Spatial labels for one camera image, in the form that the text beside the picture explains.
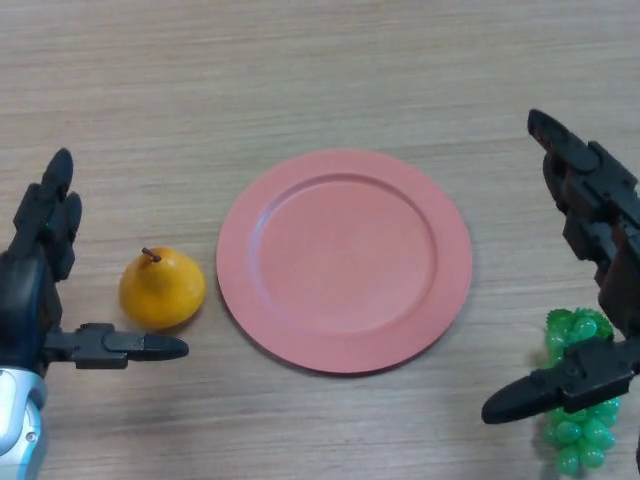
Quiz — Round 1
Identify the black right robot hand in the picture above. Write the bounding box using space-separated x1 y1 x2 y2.
481 108 640 426

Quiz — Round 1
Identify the green grape bunch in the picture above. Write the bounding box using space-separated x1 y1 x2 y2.
542 307 621 476

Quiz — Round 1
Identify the pink round plate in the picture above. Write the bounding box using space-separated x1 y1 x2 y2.
215 148 474 376

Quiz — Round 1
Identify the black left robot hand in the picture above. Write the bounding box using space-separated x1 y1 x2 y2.
0 147 190 381

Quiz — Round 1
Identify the yellow pear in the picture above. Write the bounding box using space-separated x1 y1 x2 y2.
118 247 207 331

